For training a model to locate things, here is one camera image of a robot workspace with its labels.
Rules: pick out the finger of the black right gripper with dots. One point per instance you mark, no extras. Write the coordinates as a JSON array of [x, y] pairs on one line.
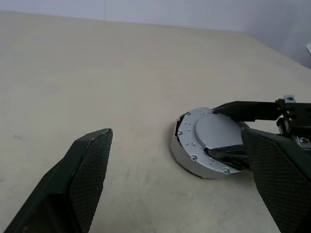
[[230, 156]]

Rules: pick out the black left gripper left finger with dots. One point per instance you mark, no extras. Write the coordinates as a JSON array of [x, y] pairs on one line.
[[73, 182]]

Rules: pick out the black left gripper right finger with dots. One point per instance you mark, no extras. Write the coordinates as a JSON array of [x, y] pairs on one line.
[[284, 182]]

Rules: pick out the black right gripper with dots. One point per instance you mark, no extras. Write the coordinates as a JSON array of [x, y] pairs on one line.
[[298, 116]]

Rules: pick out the grey round motor lid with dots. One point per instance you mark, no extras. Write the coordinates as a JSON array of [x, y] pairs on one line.
[[213, 131]]

